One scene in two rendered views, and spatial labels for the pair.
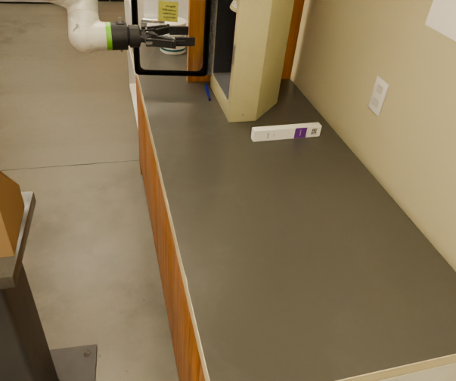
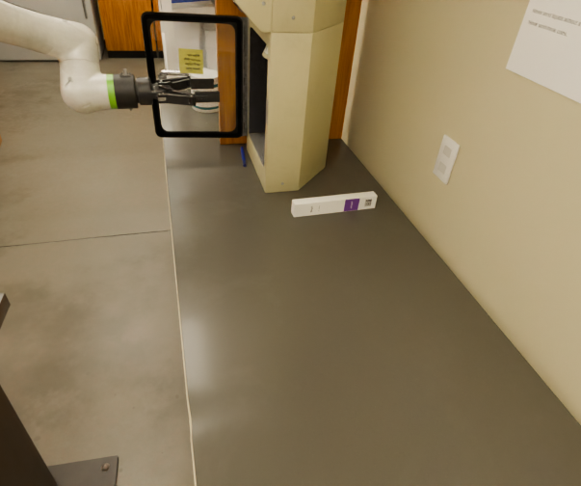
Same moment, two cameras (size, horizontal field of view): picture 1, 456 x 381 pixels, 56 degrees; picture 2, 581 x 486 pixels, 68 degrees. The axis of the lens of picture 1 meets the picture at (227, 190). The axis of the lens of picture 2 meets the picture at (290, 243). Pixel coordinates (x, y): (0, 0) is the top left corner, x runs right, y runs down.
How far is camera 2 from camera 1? 30 cm
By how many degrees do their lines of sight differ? 1
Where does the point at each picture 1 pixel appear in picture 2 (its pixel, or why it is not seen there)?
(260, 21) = (298, 69)
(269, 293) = (304, 440)
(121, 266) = (153, 355)
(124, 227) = (159, 308)
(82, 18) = (76, 69)
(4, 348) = not seen: outside the picture
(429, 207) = (514, 304)
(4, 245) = not seen: outside the picture
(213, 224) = (235, 334)
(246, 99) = (285, 165)
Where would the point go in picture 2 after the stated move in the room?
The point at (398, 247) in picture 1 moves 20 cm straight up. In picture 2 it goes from (478, 360) to (514, 291)
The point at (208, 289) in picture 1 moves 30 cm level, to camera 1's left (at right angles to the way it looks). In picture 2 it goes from (219, 436) to (44, 419)
